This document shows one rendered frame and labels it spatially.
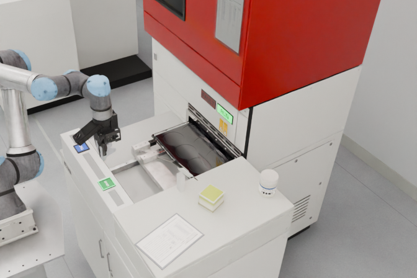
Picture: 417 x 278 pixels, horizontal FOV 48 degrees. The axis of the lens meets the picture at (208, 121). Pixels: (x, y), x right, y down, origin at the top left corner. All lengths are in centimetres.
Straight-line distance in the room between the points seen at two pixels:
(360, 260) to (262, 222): 134
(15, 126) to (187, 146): 75
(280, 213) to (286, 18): 74
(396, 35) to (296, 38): 140
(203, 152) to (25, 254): 86
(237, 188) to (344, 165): 180
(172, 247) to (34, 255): 55
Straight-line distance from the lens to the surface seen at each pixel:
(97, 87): 162
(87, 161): 208
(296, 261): 296
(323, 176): 274
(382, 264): 311
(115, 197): 191
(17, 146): 203
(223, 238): 176
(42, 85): 160
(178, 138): 224
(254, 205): 188
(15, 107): 201
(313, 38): 198
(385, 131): 350
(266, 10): 172
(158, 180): 207
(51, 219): 206
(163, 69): 249
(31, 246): 200
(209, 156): 216
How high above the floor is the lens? 235
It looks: 38 degrees down
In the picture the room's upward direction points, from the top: 4 degrees clockwise
